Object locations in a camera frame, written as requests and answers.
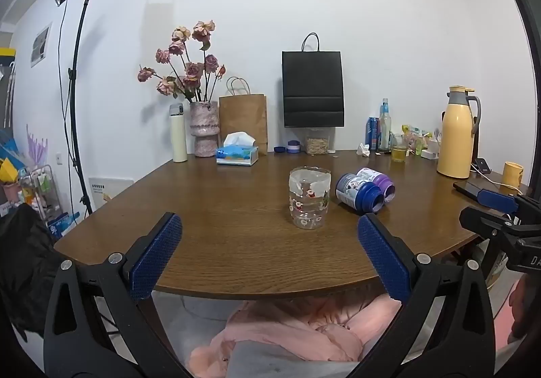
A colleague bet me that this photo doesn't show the white thermos flask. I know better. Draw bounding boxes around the white thermos flask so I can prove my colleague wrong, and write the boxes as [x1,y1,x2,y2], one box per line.
[169,103,188,163]

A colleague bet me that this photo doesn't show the dried pink roses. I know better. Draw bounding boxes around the dried pink roses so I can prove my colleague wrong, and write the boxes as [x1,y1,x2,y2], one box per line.
[137,20,227,103]

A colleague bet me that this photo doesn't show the wire storage rack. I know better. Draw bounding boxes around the wire storage rack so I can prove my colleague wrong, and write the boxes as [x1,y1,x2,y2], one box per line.
[19,165,59,223]

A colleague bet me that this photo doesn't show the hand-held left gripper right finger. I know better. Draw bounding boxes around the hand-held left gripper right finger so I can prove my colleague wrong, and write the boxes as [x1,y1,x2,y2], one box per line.
[351,213,496,378]

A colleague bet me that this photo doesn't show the black paper bag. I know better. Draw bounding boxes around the black paper bag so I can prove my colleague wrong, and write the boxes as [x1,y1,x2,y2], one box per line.
[282,33,345,129]

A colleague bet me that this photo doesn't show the person's right hand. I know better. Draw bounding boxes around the person's right hand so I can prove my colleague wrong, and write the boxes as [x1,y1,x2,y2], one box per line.
[508,277,541,341]

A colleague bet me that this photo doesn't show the printed clear glass cup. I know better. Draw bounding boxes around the printed clear glass cup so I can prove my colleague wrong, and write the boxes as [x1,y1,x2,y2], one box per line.
[288,166,332,230]

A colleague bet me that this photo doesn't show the brown paper bag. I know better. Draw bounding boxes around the brown paper bag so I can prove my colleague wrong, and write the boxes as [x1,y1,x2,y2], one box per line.
[218,76,268,156]

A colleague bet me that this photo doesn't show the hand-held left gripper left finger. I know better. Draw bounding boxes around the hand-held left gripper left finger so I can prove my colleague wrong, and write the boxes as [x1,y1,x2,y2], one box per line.
[43,212,187,378]

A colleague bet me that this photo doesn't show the glass of yellow liquid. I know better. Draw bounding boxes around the glass of yellow liquid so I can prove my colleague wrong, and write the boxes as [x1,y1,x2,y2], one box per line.
[391,134,409,163]

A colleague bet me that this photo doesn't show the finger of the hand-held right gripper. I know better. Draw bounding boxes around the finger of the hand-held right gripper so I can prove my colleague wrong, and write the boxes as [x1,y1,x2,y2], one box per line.
[459,206,541,249]
[477,188,541,225]

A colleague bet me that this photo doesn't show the purple plastic bottle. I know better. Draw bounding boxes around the purple plastic bottle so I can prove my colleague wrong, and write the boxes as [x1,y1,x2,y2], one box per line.
[356,168,397,204]

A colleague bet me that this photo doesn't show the clear jar of oats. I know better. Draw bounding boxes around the clear jar of oats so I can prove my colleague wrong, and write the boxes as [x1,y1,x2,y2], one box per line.
[305,127,330,156]

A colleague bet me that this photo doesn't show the black light stand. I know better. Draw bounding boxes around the black light stand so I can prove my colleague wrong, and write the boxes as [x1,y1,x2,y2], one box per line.
[59,0,94,216]

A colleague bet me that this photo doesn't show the blue tissue box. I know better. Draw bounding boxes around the blue tissue box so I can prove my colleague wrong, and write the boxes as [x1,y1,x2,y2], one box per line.
[216,132,259,166]

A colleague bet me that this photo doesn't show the white charger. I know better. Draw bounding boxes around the white charger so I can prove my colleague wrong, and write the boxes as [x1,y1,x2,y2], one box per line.
[420,141,441,161]

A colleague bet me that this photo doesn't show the pink jacket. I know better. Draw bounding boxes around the pink jacket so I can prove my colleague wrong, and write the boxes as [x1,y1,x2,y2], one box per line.
[188,292,403,378]

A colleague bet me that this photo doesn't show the pink ceramic vase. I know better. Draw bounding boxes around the pink ceramic vase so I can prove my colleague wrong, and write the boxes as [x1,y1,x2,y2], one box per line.
[189,101,219,158]

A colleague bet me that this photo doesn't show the black jacket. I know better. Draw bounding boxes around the black jacket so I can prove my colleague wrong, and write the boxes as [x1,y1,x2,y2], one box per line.
[0,204,79,338]

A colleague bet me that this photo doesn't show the white board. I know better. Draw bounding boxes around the white board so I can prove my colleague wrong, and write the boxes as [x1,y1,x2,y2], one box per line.
[88,177,135,212]

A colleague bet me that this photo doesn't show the yellow mug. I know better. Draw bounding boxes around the yellow mug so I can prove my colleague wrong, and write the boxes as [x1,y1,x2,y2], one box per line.
[502,162,524,189]

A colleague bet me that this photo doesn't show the dark blue plastic bottle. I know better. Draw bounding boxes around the dark blue plastic bottle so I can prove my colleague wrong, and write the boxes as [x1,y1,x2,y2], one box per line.
[335,173,385,216]

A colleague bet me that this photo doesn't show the wall poster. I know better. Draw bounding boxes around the wall poster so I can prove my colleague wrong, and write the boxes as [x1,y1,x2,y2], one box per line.
[30,22,53,68]

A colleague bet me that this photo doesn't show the black smartphone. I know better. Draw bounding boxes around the black smartphone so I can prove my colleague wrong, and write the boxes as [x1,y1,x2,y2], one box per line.
[452,178,489,200]

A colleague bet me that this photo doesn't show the clear plastic water bottle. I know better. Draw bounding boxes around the clear plastic water bottle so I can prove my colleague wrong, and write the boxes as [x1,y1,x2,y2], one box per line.
[378,98,392,151]

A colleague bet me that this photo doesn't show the white cable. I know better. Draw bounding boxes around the white cable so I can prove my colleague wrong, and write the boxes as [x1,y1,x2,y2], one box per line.
[470,166,527,194]

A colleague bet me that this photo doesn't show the blue drink can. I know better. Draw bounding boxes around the blue drink can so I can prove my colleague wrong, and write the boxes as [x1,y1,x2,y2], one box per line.
[367,116,381,150]

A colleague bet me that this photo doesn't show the blue tissue pack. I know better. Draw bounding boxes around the blue tissue pack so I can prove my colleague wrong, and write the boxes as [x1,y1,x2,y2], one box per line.
[46,211,81,240]

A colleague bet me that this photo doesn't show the yellow thermos jug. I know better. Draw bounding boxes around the yellow thermos jug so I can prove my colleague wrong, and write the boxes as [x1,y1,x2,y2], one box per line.
[436,85,482,179]

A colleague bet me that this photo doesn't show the pile of snack packets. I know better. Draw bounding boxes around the pile of snack packets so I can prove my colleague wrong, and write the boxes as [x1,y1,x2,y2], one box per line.
[401,124,442,156]

